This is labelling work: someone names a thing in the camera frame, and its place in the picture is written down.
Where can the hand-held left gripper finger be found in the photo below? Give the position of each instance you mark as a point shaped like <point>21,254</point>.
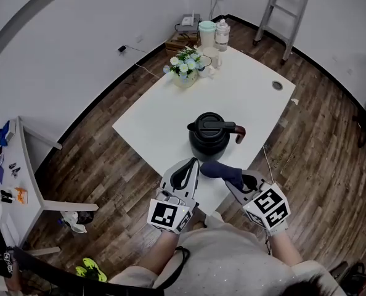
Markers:
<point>167,180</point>
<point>193,180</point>

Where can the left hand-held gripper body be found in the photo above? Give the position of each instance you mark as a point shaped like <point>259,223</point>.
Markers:
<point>167,214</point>

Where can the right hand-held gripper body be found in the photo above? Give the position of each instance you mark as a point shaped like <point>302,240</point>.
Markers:
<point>269,207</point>

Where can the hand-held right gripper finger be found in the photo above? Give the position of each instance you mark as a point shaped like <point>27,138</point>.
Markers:
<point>258,177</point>
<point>240,196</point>

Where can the dark blue cloth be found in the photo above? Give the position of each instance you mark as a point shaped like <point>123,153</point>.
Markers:
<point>223,171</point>

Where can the person's right forearm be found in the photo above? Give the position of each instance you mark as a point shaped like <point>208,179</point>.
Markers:
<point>284,248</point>

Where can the person's left forearm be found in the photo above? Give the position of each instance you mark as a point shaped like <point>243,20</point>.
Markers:
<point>160,251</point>

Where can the person's beige shirt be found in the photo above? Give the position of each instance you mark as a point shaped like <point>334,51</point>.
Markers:
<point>232,257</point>

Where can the white paper scrap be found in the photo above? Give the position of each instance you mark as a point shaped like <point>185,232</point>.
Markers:
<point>294,101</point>

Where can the yellow-green shoes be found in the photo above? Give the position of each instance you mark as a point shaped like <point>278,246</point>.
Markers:
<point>92,270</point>

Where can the white plastic bag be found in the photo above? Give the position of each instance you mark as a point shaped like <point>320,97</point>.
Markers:
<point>73,222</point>

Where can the black bag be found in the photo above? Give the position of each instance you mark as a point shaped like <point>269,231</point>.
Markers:
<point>352,274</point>

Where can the small white cup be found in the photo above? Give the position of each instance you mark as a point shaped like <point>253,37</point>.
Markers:
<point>207,72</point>

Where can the black curved bar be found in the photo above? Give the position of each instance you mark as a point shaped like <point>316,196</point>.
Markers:
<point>78,281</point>

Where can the potted white and blue flowers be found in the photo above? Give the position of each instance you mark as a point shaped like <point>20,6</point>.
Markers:
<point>185,66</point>

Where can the brown cardboard box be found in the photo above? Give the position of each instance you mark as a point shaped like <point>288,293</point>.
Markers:
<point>178,43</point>

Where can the black power adapter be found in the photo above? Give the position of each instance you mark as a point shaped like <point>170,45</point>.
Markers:
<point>121,48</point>

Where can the white container with mint lid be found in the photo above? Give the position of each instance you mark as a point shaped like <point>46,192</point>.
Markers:
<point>207,35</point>

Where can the clear glass jar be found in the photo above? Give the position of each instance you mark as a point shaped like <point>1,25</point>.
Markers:
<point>222,35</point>

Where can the grey side table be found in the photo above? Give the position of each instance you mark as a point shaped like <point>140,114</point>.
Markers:
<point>19,177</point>

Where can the grey device box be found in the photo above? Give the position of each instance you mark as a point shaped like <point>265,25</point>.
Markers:
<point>193,28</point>

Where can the white router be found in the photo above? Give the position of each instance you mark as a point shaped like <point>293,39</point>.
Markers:
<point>187,20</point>

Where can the black and white small device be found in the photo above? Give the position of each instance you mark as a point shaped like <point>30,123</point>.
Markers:
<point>6,196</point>

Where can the grey step ladder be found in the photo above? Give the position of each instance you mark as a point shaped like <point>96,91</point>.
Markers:
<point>289,14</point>

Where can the purple flat item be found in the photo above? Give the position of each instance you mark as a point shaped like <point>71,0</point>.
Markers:
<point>0,174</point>

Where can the blue glove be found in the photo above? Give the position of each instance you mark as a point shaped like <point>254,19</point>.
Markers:
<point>4,133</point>

